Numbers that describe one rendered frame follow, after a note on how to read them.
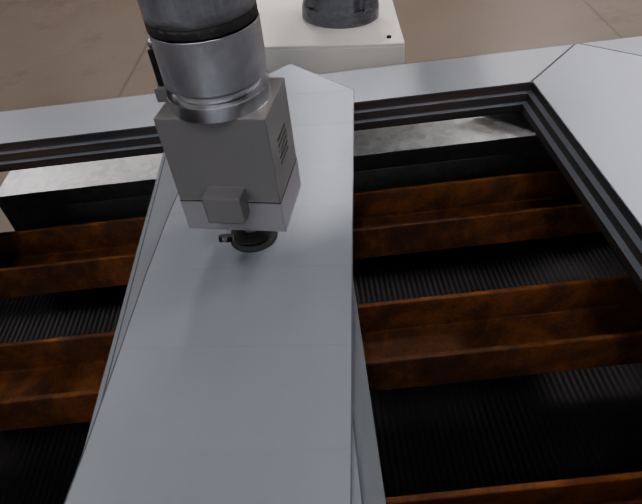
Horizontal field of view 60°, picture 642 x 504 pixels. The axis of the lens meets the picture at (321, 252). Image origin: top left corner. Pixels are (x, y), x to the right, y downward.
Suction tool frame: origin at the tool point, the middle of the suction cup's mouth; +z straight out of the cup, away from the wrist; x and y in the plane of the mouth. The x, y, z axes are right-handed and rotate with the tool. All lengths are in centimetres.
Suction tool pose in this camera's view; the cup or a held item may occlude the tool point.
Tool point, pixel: (256, 246)
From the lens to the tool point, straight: 51.6
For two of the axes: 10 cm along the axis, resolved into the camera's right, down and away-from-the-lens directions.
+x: 1.7, -6.9, 7.1
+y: 9.8, 0.5, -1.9
